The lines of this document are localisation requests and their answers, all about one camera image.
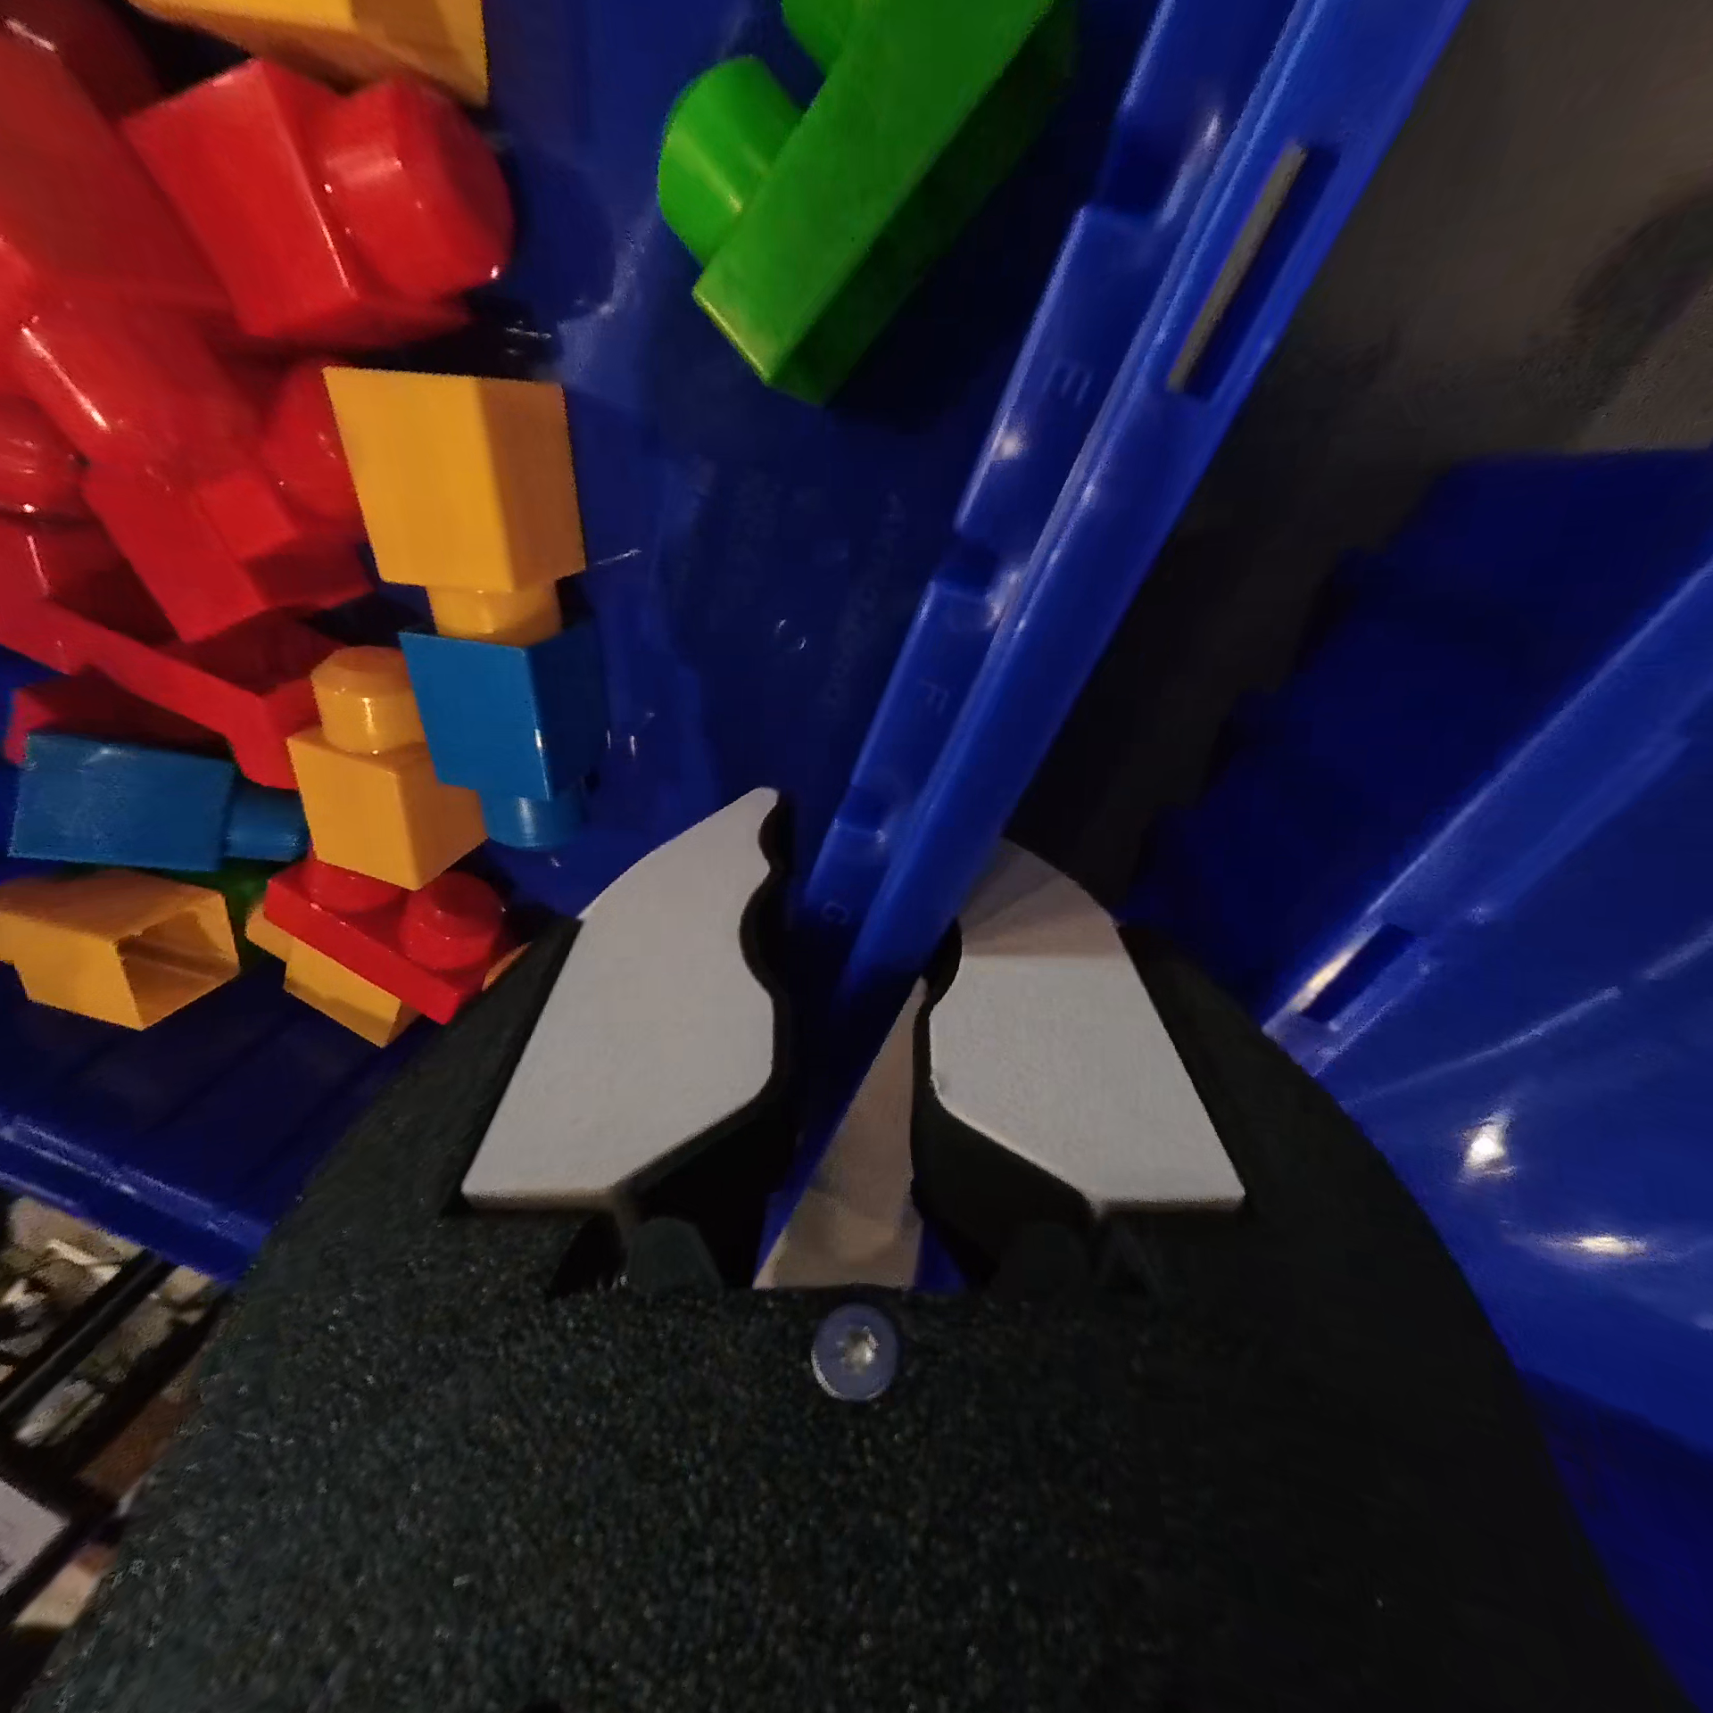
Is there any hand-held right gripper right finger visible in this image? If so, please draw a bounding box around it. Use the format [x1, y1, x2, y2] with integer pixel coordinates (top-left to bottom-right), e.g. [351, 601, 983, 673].
[907, 841, 1250, 1220]

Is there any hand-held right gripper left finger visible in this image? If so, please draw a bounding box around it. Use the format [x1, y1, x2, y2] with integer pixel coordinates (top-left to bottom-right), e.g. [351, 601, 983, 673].
[461, 786, 795, 1231]

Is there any blue plastic bin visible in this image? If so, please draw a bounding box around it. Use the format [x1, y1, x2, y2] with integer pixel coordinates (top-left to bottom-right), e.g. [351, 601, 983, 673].
[1138, 449, 1713, 1702]
[0, 0, 1473, 1294]

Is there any green mega block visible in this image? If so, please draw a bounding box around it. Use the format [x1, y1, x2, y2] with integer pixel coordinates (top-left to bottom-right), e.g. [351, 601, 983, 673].
[660, 0, 1079, 403]

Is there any pile of mega blocks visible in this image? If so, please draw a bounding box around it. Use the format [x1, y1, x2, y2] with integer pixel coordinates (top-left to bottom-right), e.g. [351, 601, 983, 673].
[0, 0, 610, 1051]

